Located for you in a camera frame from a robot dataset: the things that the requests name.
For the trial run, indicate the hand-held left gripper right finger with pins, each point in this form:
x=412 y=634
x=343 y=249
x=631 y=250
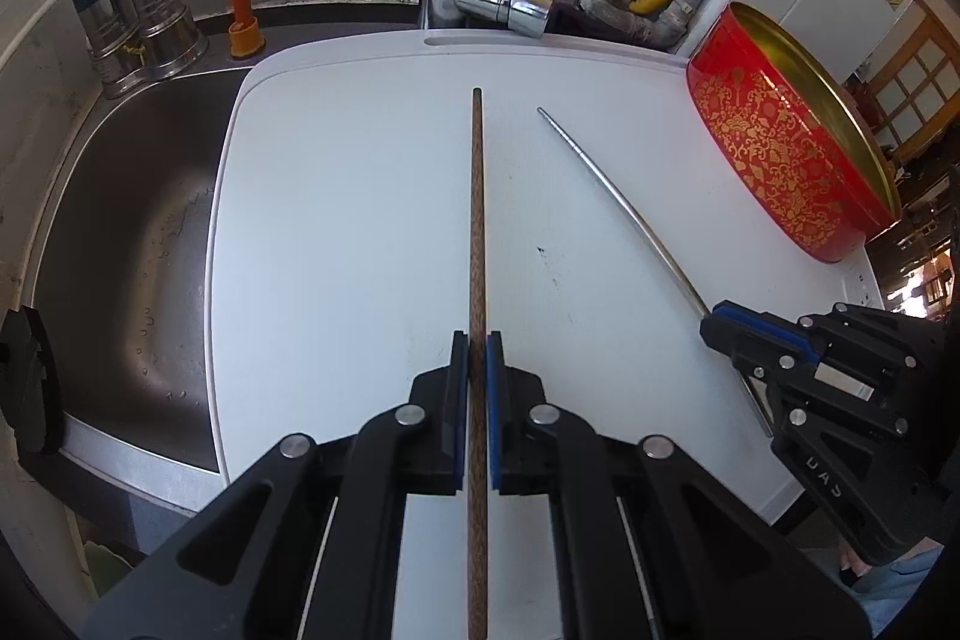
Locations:
x=495 y=415

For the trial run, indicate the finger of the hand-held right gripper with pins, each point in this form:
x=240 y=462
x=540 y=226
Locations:
x=742 y=351
x=765 y=325

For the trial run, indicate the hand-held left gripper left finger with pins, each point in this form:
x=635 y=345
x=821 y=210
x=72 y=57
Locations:
x=458 y=415

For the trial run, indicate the red gold patterned tin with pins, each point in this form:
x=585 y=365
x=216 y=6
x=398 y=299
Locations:
x=765 y=145

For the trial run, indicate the plain metal chopstick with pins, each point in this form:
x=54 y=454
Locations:
x=615 y=189

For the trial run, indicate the brown wooden chopstick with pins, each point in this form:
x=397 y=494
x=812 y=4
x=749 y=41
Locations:
x=475 y=197

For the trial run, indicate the person's right forearm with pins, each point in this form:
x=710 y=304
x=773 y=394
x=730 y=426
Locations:
x=907 y=561

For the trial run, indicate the white cutting board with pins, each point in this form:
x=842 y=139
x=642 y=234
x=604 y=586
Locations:
x=337 y=235

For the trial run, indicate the wooden lattice door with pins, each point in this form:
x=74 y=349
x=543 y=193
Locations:
x=915 y=85

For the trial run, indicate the stainless steel sink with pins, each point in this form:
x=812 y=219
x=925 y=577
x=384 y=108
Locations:
x=135 y=250

